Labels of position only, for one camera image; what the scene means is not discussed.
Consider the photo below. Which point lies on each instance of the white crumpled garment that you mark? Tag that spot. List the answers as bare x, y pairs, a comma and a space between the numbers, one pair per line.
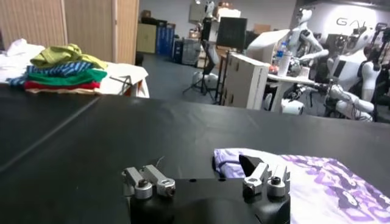
18, 58

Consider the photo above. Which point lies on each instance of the blue storage cabinet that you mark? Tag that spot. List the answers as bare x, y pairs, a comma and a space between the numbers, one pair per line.
164, 39

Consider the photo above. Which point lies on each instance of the yellow-green garment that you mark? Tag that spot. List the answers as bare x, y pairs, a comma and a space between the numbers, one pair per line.
61, 56

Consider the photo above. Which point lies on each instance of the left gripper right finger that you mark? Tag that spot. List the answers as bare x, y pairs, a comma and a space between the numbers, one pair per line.
268, 179

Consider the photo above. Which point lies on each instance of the black monitor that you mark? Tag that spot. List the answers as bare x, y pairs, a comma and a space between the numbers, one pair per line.
231, 33

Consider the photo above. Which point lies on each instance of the thin black rod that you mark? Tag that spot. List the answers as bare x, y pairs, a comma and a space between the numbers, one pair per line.
120, 80

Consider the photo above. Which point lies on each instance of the beige garment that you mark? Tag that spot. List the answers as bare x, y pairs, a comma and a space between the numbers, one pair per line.
61, 91

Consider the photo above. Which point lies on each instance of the clear blue-capped water bottle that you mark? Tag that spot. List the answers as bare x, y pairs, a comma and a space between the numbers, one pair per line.
281, 48

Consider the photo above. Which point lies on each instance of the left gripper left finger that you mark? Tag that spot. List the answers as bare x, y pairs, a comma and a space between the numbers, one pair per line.
152, 179

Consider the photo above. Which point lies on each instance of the blue striped garment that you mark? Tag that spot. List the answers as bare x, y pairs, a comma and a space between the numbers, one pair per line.
58, 70

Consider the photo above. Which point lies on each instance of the wicker folding screen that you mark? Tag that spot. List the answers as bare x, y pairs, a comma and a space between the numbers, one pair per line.
88, 27

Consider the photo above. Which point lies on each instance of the white jointed robot arm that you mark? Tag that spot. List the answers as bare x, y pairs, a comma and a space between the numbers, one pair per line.
350, 100

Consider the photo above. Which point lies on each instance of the tall white cardboard box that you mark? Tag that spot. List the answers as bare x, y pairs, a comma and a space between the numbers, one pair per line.
243, 82

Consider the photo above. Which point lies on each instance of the white paper cup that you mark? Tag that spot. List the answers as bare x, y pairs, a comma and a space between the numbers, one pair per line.
304, 72

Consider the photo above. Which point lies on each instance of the small white robot base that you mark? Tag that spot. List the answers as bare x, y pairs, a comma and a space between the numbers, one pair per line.
207, 80

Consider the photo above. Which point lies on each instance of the slim white humanoid robot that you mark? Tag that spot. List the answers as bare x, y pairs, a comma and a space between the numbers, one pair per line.
304, 36

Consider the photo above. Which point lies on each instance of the beige storage cabinet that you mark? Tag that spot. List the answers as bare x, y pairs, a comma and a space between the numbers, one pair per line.
146, 38

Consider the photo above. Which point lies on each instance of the white curved shell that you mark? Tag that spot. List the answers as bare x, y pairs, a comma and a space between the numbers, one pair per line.
265, 45

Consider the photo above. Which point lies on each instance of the red garment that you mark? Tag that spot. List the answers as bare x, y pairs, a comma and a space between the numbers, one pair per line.
61, 86

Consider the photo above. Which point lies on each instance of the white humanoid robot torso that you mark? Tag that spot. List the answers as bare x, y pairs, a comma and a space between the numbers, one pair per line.
350, 64

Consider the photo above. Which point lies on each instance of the black tripod stand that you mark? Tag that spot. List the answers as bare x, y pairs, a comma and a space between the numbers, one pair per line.
202, 82

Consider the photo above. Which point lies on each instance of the lavender t-shirt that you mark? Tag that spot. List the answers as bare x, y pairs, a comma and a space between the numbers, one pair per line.
320, 188

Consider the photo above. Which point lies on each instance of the white rounded robot base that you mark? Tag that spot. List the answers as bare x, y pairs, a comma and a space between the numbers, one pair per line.
292, 106

